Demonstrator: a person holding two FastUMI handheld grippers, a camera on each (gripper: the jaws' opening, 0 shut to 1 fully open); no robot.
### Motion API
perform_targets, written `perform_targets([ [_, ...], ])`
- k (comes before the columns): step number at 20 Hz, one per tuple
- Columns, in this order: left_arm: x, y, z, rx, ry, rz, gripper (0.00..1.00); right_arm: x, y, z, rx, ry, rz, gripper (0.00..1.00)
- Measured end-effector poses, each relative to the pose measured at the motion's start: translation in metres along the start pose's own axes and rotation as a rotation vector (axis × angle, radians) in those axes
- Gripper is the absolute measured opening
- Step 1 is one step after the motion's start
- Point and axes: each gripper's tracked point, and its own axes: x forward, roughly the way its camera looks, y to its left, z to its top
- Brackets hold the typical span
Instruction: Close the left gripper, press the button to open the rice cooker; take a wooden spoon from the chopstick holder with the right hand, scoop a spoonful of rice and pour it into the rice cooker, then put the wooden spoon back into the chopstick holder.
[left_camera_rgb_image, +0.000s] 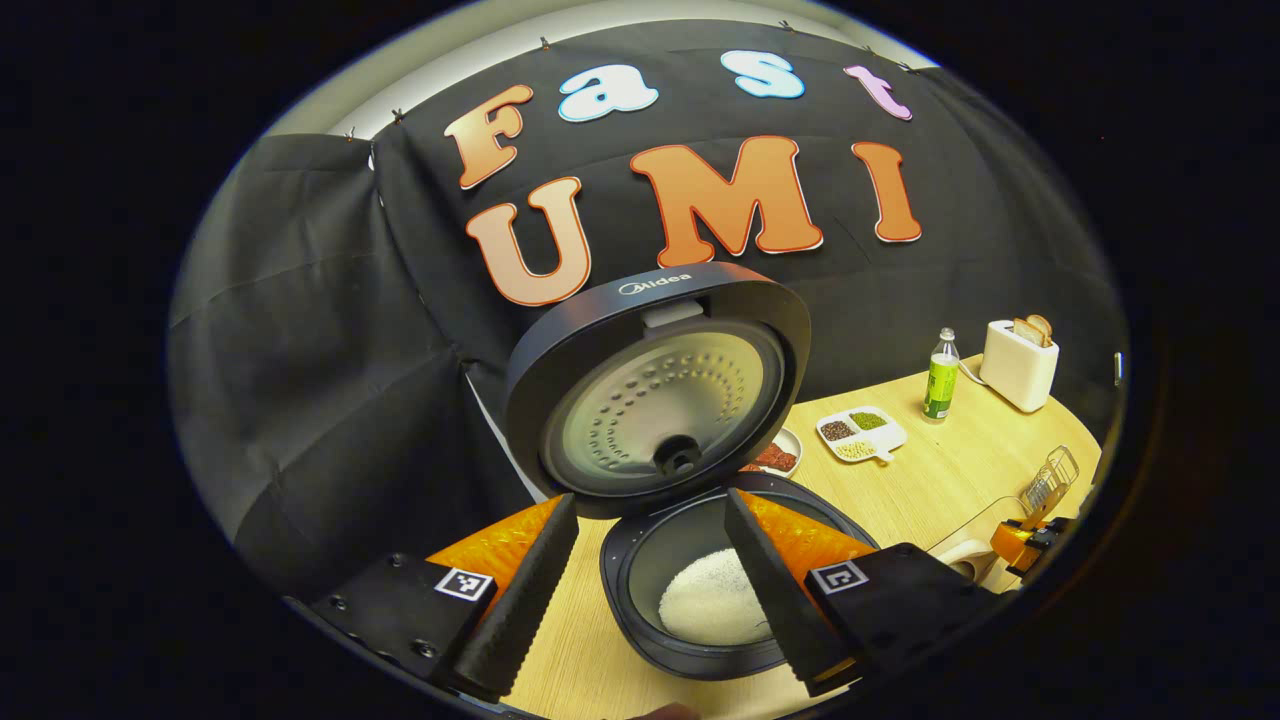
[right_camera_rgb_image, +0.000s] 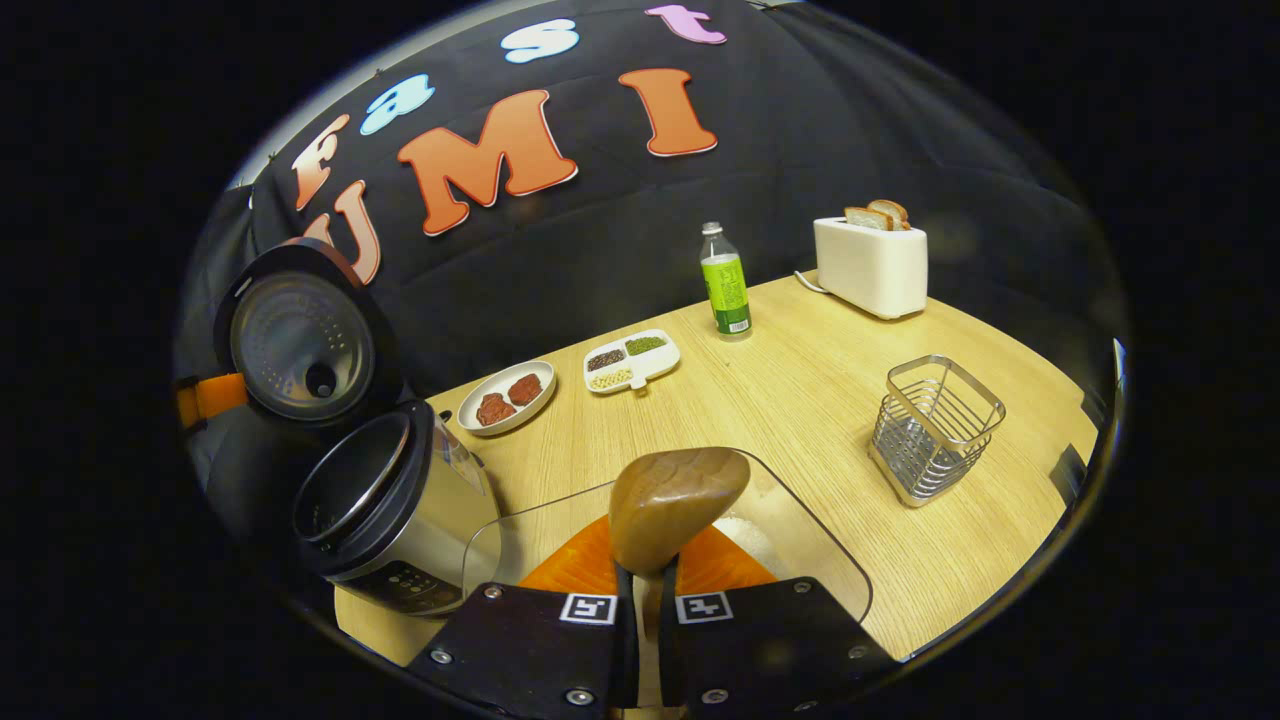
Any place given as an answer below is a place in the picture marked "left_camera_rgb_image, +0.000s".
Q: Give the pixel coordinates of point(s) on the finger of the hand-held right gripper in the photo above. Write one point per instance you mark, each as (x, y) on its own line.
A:
(1012, 545)

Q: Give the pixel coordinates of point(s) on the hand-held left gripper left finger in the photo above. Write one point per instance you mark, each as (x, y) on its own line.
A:
(520, 610)

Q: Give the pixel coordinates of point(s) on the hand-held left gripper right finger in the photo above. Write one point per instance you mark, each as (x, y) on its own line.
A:
(775, 600)

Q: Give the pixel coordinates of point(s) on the white rice pile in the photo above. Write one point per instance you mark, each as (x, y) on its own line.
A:
(705, 600)

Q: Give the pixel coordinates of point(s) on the black rice cooker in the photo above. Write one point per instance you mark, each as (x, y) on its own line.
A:
(650, 400)

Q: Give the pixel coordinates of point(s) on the red meat piece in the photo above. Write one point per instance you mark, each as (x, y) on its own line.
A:
(778, 459)

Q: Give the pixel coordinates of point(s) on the round white plate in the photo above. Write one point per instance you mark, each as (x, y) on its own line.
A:
(792, 445)

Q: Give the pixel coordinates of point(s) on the white divided dish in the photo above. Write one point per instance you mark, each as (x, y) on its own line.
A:
(890, 440)

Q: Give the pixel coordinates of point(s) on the yellow bean pile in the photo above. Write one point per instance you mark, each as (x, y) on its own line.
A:
(854, 451)

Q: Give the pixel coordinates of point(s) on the white toaster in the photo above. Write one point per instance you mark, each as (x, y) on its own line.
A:
(1015, 375)

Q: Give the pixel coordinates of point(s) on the green label bottle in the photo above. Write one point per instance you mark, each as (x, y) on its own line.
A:
(940, 385)

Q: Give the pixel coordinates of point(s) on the dark bean pile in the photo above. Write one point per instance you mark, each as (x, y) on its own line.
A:
(838, 431)

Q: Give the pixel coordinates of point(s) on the green bean pile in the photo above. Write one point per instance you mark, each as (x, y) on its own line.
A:
(868, 421)

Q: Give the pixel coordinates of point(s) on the bread slice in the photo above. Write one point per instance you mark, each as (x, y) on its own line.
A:
(1027, 333)
(1043, 325)

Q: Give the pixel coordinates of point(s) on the black backdrop cloth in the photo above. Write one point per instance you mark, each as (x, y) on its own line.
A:
(300, 380)

